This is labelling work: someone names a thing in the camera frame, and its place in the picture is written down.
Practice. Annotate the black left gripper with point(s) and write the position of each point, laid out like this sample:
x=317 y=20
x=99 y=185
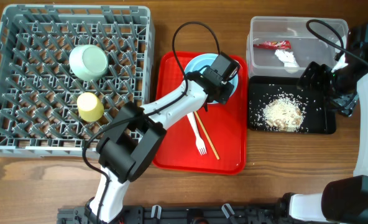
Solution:
x=228 y=89

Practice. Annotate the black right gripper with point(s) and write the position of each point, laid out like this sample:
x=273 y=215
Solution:
x=345 y=104

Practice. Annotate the large light blue plate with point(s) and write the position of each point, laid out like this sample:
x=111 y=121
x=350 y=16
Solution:
x=205 y=60

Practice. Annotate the wooden chopstick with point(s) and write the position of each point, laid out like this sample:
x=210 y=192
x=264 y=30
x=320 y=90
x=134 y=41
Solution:
x=207 y=136

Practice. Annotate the white tissue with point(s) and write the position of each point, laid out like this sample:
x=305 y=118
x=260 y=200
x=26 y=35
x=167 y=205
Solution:
x=288 y=59

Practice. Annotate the white plastic fork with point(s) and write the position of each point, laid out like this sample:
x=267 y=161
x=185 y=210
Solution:
x=198 y=140

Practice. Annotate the red snack wrapper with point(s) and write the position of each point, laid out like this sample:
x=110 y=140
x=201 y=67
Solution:
x=276 y=45

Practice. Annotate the yellow plastic cup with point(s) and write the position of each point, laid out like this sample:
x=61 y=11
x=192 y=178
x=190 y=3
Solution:
x=90 y=107

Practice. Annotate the green saucer bowl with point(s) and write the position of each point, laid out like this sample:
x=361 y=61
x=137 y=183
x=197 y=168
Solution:
x=88 y=62

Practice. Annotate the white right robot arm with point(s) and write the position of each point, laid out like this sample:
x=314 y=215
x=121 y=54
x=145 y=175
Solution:
x=345 y=200

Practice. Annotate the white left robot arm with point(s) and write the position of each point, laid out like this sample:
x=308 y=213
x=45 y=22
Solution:
x=127 y=146

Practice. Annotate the black food waste tray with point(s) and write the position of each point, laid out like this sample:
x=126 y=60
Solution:
x=318 y=120

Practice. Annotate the clear plastic waste bin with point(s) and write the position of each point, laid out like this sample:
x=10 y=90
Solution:
x=305 y=46

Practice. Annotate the grey plastic dishwasher rack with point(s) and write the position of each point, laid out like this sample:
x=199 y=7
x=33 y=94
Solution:
x=38 y=92

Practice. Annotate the red plastic tray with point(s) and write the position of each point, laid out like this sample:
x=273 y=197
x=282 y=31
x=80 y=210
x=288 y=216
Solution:
x=227 y=128

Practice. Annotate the rice and nut leftovers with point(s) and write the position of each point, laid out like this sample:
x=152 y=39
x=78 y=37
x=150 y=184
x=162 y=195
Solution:
x=280 y=113

